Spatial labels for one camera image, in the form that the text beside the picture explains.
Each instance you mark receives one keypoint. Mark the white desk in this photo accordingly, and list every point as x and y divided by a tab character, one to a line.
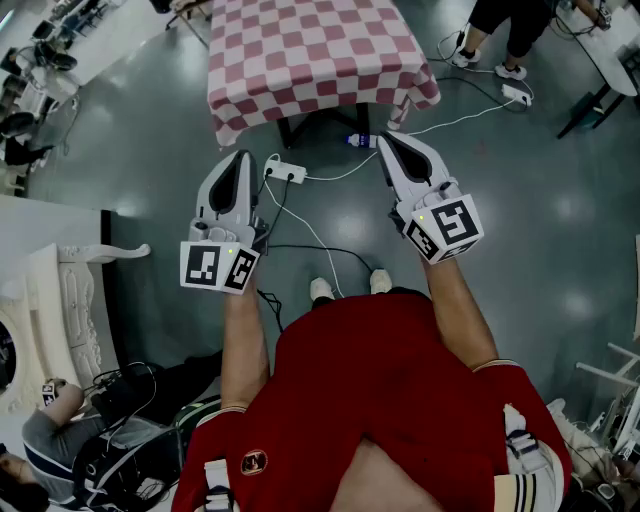
115	40

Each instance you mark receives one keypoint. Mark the clear water bottle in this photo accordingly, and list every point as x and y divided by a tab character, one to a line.
361	140

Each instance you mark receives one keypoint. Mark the white carved cabinet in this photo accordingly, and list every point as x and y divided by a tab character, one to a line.
80	300

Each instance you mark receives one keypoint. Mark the black shorts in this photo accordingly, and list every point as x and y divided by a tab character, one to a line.
405	291

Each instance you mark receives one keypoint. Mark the pink white checkered tablecloth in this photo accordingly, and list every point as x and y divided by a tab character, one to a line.
310	50

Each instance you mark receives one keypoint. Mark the black metal chair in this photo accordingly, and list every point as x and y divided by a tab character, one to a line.
160	5

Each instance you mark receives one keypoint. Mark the person's left white shoe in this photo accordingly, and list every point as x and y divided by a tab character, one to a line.
321	289

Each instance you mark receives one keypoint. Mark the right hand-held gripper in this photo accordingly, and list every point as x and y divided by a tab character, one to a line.
450	225

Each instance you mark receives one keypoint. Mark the red polo shirt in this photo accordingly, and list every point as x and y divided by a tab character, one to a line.
375	375

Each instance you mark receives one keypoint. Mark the person's right white shoe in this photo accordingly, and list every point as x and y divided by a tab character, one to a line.
381	281

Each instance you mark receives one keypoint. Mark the black white backpack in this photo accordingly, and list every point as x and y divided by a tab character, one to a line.
125	465

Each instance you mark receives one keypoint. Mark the person's white shoe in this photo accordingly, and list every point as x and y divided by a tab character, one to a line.
511	71
321	289
381	281
466	58

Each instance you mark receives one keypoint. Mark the black bag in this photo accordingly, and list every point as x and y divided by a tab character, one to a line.
165	385

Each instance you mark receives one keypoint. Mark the person's left forearm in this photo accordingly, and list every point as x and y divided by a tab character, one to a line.
242	350

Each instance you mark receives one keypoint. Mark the black headset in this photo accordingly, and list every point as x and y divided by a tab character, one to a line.
62	61

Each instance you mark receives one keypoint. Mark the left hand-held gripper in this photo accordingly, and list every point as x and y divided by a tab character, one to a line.
215	265

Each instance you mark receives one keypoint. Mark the white metal rack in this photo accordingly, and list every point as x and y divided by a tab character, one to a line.
605	374

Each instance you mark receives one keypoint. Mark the round white framed mirror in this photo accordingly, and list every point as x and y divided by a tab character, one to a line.
10	360

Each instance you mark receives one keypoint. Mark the person's right forearm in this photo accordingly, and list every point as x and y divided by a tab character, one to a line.
457	315

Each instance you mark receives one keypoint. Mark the white table black legs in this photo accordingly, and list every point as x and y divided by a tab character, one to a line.
610	55

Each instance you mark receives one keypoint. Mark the white power strip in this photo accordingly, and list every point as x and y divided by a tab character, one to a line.
290	172
515	93

